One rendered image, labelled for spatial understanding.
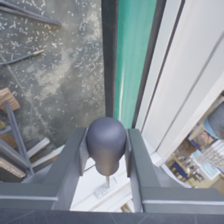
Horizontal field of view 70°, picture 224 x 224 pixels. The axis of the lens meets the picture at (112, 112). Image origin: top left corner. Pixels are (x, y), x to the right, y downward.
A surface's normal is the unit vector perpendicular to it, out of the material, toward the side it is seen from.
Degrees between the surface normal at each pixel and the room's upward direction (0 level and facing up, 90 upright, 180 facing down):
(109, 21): 90
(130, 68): 0
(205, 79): 90
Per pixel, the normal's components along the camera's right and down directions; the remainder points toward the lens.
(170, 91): -0.84, 0.43
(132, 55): 0.54, 0.68
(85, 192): 0.01, -0.60
